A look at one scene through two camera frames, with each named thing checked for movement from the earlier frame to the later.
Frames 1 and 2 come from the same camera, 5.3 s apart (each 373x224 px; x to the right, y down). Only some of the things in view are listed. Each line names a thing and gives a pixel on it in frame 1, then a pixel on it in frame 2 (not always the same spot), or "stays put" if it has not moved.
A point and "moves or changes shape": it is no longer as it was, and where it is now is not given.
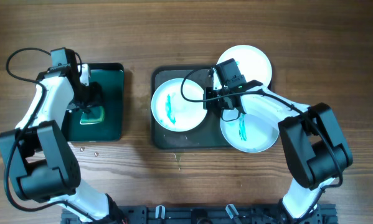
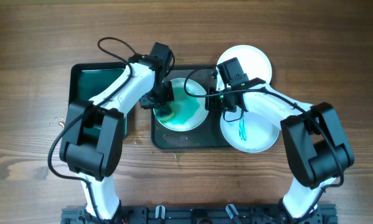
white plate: [174, 112] stays put
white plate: [250, 133] stays put
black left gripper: [91, 101] -> [157, 101]
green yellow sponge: [95, 115] moves or changes shape
